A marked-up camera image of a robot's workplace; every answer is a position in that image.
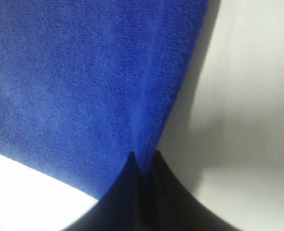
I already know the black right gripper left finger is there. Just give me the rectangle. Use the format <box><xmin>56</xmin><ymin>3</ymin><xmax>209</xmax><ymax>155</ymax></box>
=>
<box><xmin>64</xmin><ymin>153</ymin><xmax>144</xmax><ymax>231</ymax></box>

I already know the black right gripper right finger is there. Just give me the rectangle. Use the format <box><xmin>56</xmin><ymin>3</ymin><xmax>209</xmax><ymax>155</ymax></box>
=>
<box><xmin>144</xmin><ymin>151</ymin><xmax>236</xmax><ymax>231</ymax></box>

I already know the blue microfiber towel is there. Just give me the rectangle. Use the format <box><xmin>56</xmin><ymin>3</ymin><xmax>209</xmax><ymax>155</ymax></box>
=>
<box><xmin>0</xmin><ymin>0</ymin><xmax>221</xmax><ymax>231</ymax></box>

